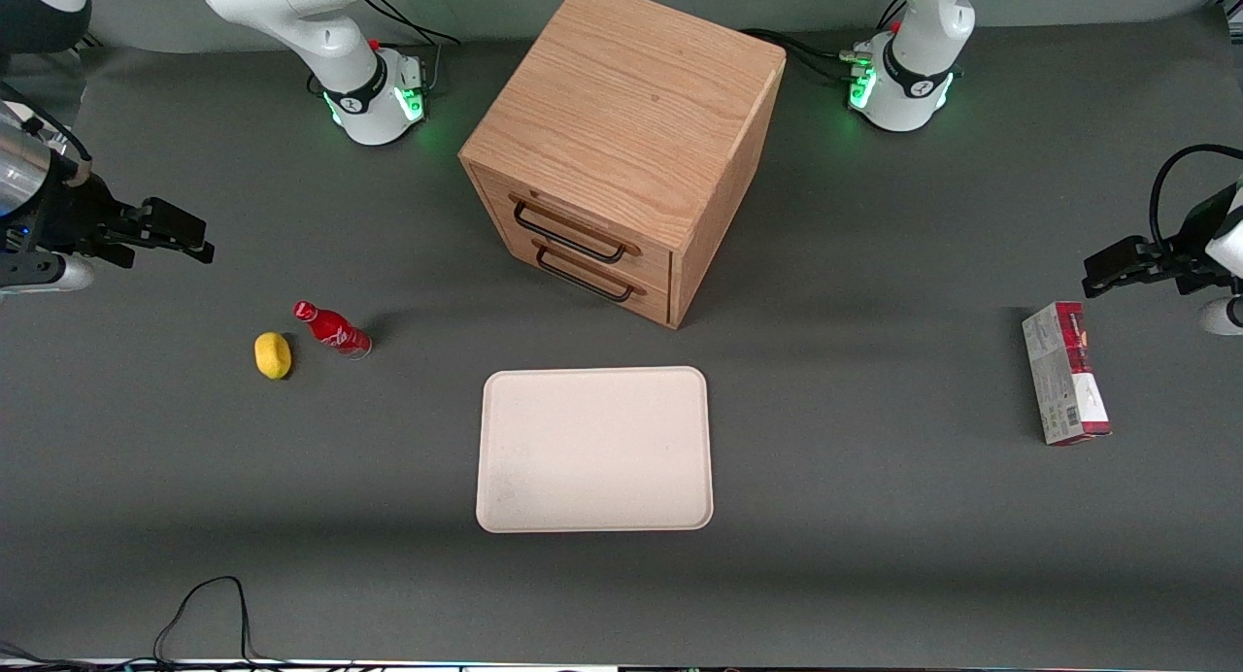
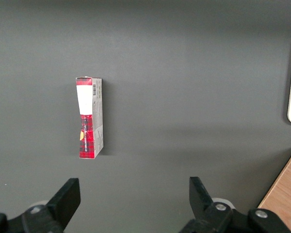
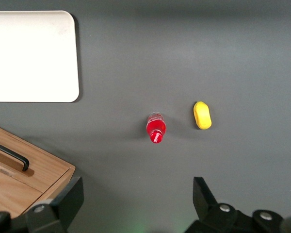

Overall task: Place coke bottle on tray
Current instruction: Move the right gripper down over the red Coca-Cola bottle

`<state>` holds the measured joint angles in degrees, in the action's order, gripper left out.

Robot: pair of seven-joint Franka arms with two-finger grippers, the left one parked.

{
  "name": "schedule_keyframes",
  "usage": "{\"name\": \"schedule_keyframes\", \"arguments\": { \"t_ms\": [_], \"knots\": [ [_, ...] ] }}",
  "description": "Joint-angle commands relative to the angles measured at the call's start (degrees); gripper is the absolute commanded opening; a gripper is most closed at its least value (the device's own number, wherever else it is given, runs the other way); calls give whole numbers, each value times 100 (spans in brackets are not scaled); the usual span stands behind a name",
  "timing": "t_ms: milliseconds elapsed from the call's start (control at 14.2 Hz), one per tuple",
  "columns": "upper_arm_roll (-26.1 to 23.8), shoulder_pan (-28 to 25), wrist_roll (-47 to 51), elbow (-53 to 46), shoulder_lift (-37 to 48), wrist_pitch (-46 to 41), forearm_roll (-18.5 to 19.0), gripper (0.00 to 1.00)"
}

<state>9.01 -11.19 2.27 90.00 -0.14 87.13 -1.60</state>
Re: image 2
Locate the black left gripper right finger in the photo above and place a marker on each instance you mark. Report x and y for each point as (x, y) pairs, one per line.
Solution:
(200, 199)

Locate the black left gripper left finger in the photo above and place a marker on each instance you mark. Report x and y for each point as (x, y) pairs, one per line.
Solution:
(68, 196)

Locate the red plaid cardboard box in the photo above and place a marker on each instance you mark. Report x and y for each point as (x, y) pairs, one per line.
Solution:
(87, 145)

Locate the wooden drawer cabinet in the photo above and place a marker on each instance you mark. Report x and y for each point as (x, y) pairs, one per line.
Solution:
(286, 194)

